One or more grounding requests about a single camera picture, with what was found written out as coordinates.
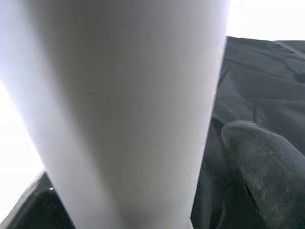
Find black table cloth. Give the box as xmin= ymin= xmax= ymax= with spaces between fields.
xmin=190 ymin=35 xmax=305 ymax=229

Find white plastic table leg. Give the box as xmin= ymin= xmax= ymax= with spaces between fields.
xmin=0 ymin=0 xmax=231 ymax=229

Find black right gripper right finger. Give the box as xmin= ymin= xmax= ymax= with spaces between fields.
xmin=221 ymin=121 xmax=305 ymax=229

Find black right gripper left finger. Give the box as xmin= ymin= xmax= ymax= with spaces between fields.
xmin=0 ymin=170 xmax=77 ymax=229

